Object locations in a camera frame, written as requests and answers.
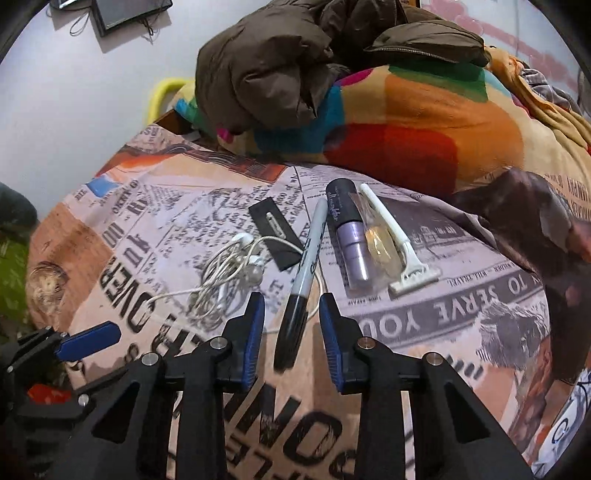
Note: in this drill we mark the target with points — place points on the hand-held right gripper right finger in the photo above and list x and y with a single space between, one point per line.
330 341

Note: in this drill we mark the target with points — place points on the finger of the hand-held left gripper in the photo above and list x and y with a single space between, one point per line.
87 341
60 408

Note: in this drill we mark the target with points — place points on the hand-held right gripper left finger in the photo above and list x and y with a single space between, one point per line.
251 341

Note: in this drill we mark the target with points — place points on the black marker pen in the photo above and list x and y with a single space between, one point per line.
300 286

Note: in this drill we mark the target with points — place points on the white earphones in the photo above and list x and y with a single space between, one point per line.
249 270

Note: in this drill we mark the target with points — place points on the green leaf print bag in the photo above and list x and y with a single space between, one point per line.
11 281

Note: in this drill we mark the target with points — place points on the black card with clip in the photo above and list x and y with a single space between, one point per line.
277 244

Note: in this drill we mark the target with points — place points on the purple cosmetic tube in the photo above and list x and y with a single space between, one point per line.
348 240

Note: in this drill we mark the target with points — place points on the clear wrapper yellow contents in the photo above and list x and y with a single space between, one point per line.
378 244

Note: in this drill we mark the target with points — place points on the white disposable razor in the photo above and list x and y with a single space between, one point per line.
406 249

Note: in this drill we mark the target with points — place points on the dark grey bag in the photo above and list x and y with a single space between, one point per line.
16 207

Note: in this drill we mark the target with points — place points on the newspaper print blanket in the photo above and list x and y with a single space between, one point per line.
184 194

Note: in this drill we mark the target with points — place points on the colourful patchwork fleece blanket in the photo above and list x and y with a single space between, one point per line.
415 115

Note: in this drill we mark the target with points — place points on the white packet with circle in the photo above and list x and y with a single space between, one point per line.
563 429

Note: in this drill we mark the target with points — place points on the yellow foam tube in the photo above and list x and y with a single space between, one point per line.
159 92

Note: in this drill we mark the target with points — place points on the brown padded jacket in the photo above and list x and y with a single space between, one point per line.
268 69

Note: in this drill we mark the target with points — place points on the grey cloth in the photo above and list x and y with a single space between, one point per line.
549 87

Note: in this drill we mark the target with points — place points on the small wall monitor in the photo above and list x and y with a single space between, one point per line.
124 14

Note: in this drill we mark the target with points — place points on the large wall television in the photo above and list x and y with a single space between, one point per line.
62 2

